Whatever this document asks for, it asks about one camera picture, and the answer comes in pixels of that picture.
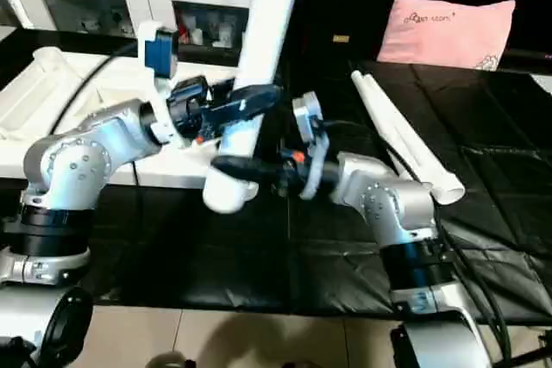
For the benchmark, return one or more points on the white plastic table leg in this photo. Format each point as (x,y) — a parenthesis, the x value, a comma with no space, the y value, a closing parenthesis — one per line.
(414,140)
(388,127)
(259,40)

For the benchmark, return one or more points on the white plastic table top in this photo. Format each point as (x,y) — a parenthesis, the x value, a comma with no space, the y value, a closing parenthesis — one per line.
(112,92)

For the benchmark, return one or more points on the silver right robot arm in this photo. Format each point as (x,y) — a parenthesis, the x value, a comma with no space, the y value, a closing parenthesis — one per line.
(397,221)

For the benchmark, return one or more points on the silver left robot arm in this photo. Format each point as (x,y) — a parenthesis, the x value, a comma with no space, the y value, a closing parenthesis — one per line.
(69,178)

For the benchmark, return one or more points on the black work mat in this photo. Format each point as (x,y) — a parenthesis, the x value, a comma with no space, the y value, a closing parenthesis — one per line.
(285,247)

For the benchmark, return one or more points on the small yellow label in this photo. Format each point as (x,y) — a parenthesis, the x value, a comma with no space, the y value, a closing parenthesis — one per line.
(341,39)

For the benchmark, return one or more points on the pink pillow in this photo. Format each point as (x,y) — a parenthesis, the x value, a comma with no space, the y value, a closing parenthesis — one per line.
(448,32)

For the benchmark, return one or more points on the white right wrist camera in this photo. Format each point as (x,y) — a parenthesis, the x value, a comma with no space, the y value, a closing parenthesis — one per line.
(309,122)

